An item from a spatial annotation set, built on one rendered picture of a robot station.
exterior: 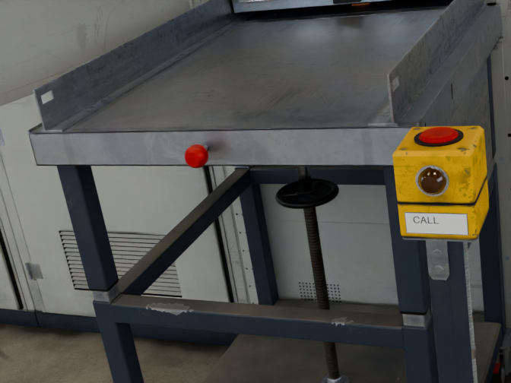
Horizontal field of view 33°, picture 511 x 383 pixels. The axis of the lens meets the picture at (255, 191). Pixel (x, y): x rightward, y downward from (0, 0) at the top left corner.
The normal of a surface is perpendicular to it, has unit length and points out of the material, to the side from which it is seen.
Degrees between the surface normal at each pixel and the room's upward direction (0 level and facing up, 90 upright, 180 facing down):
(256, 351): 0
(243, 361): 0
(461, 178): 91
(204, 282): 90
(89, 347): 0
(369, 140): 90
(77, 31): 90
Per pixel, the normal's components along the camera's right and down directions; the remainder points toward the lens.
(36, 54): 0.75, 0.14
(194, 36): 0.91, 0.01
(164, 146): -0.39, 0.40
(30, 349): -0.16, -0.91
